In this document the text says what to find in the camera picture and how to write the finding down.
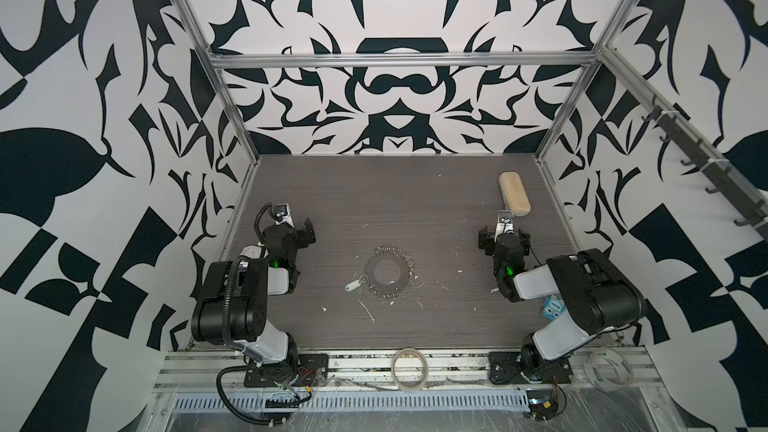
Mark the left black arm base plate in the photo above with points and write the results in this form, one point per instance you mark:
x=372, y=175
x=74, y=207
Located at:
x=300, y=370

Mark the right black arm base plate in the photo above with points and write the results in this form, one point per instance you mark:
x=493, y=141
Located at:
x=527, y=367

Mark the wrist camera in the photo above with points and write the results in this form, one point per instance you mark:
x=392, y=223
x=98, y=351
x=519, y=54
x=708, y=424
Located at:
x=504, y=222
x=281, y=214

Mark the white slotted cable duct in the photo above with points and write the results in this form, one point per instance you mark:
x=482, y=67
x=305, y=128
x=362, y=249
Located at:
x=515, y=401

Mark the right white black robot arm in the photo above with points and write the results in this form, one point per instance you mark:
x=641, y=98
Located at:
x=598, y=298

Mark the light blue small toy block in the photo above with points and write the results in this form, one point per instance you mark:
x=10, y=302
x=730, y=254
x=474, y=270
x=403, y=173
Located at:
x=553, y=307

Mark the small electronics board right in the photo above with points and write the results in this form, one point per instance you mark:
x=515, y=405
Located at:
x=546, y=404

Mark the clear tape roll right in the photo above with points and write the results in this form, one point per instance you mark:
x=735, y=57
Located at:
x=608, y=370

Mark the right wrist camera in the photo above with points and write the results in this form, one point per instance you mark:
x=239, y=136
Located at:
x=504, y=222

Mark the beige sponge block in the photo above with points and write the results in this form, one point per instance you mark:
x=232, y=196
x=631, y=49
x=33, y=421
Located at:
x=513, y=194

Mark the black wall hook rail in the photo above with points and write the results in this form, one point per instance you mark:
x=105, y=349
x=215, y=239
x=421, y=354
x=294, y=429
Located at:
x=701, y=156

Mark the mint green key tag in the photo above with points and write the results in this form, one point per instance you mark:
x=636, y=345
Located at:
x=355, y=284

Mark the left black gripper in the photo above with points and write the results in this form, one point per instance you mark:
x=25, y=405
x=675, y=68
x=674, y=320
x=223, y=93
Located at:
x=299, y=235

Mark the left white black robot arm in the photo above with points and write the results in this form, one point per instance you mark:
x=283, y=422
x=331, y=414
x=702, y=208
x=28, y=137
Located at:
x=233, y=305

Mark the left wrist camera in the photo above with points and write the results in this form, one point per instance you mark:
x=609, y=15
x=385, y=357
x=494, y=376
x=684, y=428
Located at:
x=281, y=214

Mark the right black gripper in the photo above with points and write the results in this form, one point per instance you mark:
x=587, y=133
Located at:
x=504, y=237

